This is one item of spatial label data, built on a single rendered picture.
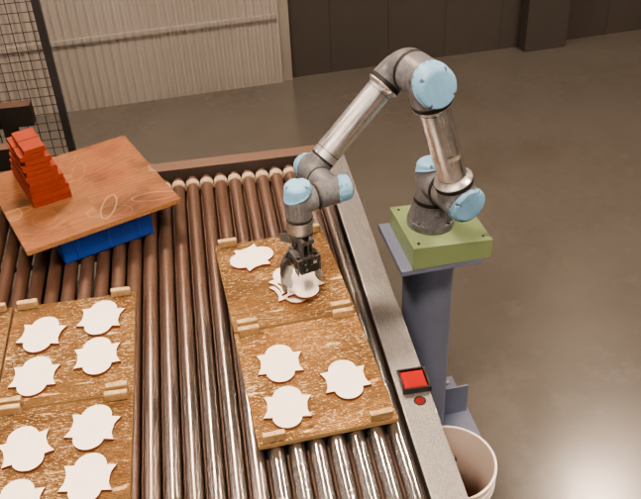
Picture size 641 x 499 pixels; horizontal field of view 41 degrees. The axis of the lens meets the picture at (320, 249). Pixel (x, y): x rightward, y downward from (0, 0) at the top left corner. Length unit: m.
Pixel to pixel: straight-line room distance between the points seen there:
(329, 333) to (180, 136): 3.11
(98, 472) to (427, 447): 0.78
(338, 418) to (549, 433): 1.42
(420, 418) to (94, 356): 0.89
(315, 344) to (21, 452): 0.79
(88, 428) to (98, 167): 1.10
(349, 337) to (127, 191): 0.94
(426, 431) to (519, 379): 1.48
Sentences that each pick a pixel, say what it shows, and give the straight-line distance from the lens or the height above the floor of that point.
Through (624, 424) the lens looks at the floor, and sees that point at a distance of 3.52.
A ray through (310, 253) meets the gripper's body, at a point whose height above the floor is 1.10.
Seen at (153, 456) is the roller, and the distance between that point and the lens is 2.16.
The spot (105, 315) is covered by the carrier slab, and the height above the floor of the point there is 0.95.
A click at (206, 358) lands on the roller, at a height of 0.92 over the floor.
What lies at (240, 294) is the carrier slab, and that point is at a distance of 2.53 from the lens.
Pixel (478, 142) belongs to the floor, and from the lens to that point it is 5.11.
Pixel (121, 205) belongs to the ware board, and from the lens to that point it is 2.80.
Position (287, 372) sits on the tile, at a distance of 2.26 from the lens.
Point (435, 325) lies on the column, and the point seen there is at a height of 0.57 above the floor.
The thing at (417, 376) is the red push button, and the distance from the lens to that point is 2.26.
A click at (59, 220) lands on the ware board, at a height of 1.04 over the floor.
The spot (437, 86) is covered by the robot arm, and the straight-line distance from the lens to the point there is 2.29.
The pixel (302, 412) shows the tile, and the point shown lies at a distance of 2.16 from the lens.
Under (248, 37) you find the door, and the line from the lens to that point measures 5.67.
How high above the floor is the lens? 2.54
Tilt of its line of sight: 37 degrees down
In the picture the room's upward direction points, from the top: 3 degrees counter-clockwise
